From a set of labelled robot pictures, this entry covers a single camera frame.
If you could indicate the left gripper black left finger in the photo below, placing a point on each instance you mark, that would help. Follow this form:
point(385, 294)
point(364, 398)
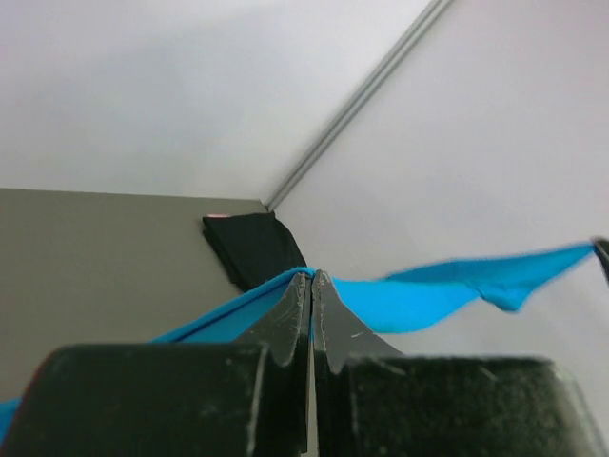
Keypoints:
point(254, 396)

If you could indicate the right corner aluminium post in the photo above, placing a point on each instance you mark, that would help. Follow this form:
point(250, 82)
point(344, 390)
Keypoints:
point(356, 102)

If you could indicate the folded black t shirt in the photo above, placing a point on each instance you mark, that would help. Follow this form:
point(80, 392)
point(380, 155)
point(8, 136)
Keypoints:
point(253, 248)

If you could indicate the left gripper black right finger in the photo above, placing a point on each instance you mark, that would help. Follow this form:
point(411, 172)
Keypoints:
point(341, 341)

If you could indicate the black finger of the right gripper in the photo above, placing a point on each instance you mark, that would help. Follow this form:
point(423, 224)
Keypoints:
point(601, 249)

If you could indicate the blue t shirt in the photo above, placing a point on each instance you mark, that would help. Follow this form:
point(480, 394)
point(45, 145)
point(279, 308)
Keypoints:
point(148, 395)

